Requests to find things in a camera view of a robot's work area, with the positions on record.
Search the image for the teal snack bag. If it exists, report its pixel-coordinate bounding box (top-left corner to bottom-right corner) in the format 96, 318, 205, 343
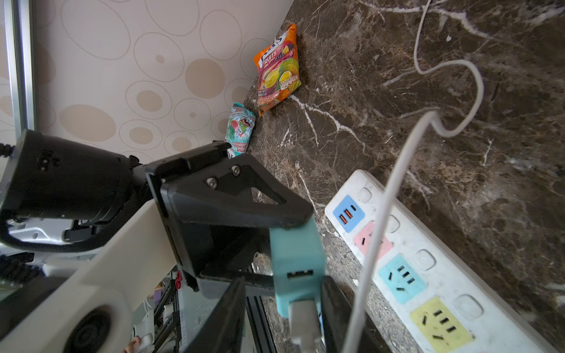
225, 102, 256, 158

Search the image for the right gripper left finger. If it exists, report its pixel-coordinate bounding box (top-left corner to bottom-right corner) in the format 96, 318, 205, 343
185, 277, 247, 353

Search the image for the white multicolour power strip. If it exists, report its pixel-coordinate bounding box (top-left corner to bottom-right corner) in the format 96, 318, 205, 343
324, 169, 561, 353

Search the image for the left diagonal aluminium bar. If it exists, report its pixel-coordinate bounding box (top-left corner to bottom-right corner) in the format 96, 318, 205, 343
3, 0, 39, 138

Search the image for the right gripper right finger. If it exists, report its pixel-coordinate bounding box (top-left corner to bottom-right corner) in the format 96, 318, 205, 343
321, 276, 391, 353

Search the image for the teal charger plug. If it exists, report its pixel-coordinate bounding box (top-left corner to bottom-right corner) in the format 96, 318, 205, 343
269, 217, 327, 319

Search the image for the orange snack bag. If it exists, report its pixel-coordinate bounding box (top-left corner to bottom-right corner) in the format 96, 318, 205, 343
254, 23, 302, 116

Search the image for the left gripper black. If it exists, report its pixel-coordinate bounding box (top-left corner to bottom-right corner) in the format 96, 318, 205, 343
146, 141, 313, 291

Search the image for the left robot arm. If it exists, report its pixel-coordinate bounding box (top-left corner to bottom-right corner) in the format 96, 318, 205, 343
1, 130, 313, 292

